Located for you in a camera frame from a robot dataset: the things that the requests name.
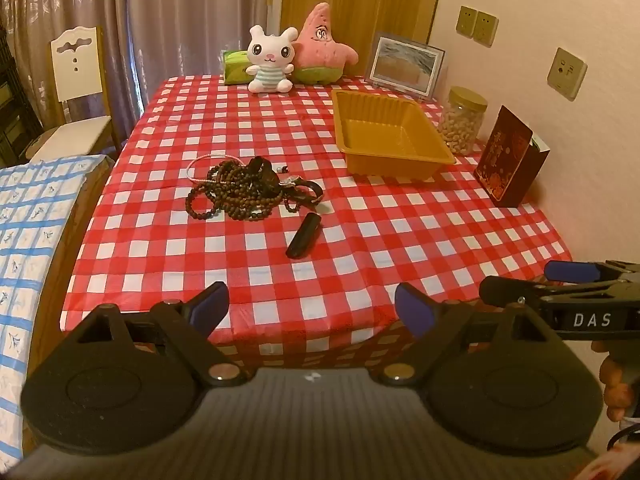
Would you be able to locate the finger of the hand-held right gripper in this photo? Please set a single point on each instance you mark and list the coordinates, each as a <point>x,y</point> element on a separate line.
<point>505,291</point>
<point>570,271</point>

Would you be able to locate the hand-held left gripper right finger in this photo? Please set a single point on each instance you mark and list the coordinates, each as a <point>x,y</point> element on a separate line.
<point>412,310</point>

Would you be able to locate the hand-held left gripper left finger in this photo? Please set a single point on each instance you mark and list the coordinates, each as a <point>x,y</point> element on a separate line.
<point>210,304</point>

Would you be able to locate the black tube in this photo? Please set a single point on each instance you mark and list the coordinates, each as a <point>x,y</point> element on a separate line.
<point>303,236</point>

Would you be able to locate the yellow plastic tray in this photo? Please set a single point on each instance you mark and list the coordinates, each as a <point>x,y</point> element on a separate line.
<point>385,135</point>

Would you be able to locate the person's right hand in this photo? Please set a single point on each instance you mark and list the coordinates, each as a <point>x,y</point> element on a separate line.
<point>616,392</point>

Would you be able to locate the red checked tablecloth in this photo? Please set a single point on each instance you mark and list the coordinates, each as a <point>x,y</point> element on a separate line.
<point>200,270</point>

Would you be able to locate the red gift box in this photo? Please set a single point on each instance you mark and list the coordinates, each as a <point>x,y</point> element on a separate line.
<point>502,160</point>

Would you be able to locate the nut jar with gold lid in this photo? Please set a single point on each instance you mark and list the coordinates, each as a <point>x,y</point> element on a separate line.
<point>461,125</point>

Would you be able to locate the blue checked bed sheet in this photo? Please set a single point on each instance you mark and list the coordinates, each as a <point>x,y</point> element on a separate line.
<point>30,240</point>

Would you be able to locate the green tissue pack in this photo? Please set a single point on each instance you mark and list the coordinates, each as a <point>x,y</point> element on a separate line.
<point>235,67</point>

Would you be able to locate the white bunny plush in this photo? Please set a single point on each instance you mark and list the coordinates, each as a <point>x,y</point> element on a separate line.
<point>270,62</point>

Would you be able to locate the white wooden chair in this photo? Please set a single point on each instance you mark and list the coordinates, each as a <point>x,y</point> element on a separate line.
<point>75,75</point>

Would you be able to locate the dark storage rack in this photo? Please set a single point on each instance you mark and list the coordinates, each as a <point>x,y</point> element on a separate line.
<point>12,110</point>

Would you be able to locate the pink starfish plush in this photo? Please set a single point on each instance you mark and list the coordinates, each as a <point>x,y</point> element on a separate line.
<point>322,45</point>

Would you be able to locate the grey curtain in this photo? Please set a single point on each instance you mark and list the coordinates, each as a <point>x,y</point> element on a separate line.
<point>170,20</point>

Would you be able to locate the beige wall socket with switch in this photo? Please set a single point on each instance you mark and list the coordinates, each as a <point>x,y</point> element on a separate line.
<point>566,72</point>

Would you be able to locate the clear picture frame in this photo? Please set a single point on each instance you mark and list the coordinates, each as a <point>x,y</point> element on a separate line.
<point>405,67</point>

